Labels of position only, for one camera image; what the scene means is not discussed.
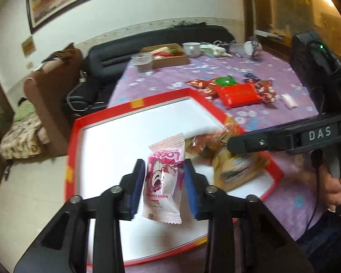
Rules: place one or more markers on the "person's right hand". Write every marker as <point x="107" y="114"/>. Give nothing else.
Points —
<point x="331" y="190"/>

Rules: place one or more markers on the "floral blanket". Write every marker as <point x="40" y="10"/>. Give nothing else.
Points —
<point x="20" y="139"/>

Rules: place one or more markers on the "cardboard box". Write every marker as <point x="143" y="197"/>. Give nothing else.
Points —
<point x="170" y="61"/>

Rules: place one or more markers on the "brown armchair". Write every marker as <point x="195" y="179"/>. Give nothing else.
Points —
<point x="48" y="96"/>

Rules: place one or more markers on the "purple floral tablecloth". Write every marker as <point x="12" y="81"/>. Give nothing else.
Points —
<point x="187" y="74"/>

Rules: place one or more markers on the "black sofa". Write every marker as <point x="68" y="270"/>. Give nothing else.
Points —
<point x="108" y="62"/>

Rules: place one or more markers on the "clear glass jar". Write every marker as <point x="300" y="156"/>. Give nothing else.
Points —
<point x="237" y="49"/>

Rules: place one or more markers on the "white bowl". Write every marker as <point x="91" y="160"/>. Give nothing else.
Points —
<point x="191" y="49"/>

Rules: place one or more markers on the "green snack packet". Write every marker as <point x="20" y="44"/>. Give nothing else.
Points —
<point x="226" y="81"/>

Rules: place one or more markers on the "pink snack packet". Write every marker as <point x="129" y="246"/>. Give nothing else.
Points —
<point x="164" y="182"/>

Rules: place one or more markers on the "pile of packets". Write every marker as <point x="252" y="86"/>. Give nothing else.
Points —
<point x="166" y="52"/>

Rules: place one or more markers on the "large red snack packet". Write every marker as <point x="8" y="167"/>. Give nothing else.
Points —
<point x="238" y="95"/>

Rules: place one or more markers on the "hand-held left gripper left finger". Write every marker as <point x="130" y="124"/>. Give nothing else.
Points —
<point x="137" y="187"/>

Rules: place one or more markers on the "person's dark clothing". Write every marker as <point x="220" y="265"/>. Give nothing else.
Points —
<point x="329" y="241"/>

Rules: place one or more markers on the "wall outlet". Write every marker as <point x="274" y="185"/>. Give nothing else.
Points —
<point x="30" y="64"/>

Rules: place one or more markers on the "white bag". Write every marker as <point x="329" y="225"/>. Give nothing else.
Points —
<point x="248" y="47"/>

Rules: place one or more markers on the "glass cup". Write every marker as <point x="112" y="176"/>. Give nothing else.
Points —
<point x="142" y="64"/>

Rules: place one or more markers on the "glossy red brown snack packet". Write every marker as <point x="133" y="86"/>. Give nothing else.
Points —
<point x="267" y="91"/>

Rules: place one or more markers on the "white crumpled cloth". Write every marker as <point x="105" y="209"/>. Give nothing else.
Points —
<point x="216" y="50"/>

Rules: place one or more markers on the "green striped cloth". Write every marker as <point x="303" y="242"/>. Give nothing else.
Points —
<point x="24" y="111"/>

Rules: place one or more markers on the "dark purple snack packet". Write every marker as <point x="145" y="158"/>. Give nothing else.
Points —
<point x="251" y="76"/>

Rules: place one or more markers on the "wooden framed window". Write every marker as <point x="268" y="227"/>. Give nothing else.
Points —
<point x="287" y="5"/>

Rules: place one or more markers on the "orange pastry packet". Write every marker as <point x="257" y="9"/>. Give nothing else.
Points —
<point x="204" y="145"/>

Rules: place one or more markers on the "small wall plaque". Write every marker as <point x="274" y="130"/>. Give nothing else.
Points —
<point x="28" y="47"/>

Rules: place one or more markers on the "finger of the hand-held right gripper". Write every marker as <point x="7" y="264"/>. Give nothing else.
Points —
<point x="255" y="143"/>

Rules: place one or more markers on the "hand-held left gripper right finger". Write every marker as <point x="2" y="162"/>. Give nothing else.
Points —
<point x="191" y="190"/>

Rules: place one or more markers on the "small white packet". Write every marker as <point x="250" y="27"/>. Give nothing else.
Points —
<point x="289" y="101"/>

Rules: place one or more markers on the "red rimmed white tray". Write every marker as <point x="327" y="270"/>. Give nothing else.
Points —
<point x="125" y="136"/>

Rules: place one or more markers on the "yellow brown snack packet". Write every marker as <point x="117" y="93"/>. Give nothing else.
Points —
<point x="238" y="170"/>

